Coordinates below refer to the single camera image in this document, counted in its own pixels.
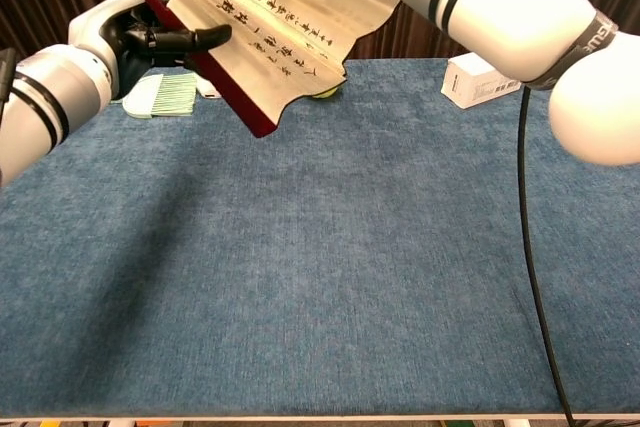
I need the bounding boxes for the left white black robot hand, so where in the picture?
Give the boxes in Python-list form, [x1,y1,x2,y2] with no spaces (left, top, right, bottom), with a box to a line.
[68,0,233,100]

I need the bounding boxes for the blue fabric table cover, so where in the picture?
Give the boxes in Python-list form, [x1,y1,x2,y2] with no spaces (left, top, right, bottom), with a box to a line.
[0,57,640,421]

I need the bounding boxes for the short black cable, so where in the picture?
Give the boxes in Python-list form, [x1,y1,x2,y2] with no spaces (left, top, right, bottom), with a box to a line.
[0,46,19,104]

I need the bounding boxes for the red-ribbed paper folding fan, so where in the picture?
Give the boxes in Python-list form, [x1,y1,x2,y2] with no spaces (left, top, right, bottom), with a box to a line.
[99,0,402,139]

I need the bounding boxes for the white milk tea bottle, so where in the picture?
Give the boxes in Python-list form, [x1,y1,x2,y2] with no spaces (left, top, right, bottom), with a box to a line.
[195,74,224,99]

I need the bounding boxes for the long black cable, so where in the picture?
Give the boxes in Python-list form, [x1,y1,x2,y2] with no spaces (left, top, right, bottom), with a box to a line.
[517,84,579,427]

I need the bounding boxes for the white cardboard box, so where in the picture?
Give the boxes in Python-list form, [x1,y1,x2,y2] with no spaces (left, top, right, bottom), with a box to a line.
[440,52,524,110]

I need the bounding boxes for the pale green hand brush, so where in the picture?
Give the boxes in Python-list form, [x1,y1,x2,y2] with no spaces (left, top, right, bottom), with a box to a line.
[122,71,198,121]

